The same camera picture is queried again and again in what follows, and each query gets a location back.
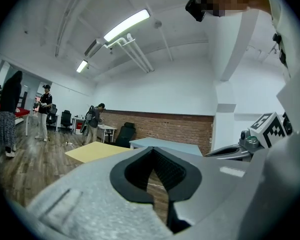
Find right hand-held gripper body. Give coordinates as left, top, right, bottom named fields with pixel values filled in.
left=238, top=111, right=294, bottom=157

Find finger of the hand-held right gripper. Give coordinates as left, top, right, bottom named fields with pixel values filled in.
left=214, top=150, right=253, bottom=162
left=204, top=144, right=244, bottom=157

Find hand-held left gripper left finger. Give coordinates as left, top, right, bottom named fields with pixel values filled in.
left=27, top=145, right=175, bottom=240

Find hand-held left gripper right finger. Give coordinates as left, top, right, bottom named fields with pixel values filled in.
left=152, top=146, right=265, bottom=240

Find yellow table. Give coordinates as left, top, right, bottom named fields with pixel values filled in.
left=64, top=141, right=134, bottom=164

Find light blue table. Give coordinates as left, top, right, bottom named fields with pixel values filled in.
left=128, top=136, right=204, bottom=158

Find black office chair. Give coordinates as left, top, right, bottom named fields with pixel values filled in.
left=114, top=121, right=137, bottom=149
left=46, top=103, right=59, bottom=127
left=60, top=109, right=74, bottom=130

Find white desk with red panel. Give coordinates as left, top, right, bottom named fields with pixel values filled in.
left=71, top=115, right=88, bottom=135

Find grey backpack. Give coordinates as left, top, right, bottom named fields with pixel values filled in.
left=85, top=104, right=95, bottom=122

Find red table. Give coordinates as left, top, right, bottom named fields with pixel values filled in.
left=0, top=102, right=31, bottom=138

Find white ceiling pipes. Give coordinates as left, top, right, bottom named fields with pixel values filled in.
left=104, top=32, right=155, bottom=74

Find short ceiling light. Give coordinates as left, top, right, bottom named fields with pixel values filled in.
left=75, top=59, right=89, bottom=74

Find long ceiling light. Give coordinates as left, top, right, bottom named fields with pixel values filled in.
left=103, top=8, right=151, bottom=43

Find black head-worn camera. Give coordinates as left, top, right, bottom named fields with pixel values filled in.
left=184, top=0, right=207, bottom=23

